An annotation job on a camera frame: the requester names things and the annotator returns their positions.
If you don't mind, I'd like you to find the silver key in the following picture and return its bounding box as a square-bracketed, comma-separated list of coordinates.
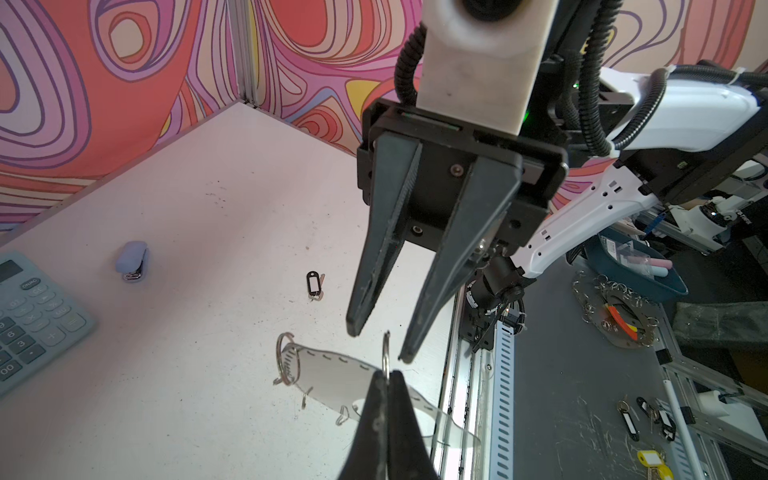
[309, 274, 325, 301]

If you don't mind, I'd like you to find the teal calculator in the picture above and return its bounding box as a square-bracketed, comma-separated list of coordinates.
[1, 252, 97, 396]

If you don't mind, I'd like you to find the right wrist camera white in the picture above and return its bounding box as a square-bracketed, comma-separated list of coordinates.
[416, 1, 558, 135]

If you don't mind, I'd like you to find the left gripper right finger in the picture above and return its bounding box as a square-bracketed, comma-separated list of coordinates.
[387, 371, 438, 480]

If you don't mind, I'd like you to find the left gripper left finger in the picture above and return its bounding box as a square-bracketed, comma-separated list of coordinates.
[338, 371, 389, 480]

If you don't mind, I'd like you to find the small blue stapler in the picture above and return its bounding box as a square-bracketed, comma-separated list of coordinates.
[115, 241, 149, 283]

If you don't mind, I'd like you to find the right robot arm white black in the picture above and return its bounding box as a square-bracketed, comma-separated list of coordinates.
[346, 1, 767, 363]

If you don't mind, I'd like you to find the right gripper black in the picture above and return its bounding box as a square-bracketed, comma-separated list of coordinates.
[346, 98, 567, 364]

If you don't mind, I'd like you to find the small metal split ring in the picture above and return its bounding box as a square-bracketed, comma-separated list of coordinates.
[274, 331, 301, 387]

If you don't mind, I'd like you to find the black key tag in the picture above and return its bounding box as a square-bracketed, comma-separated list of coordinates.
[306, 271, 322, 298]

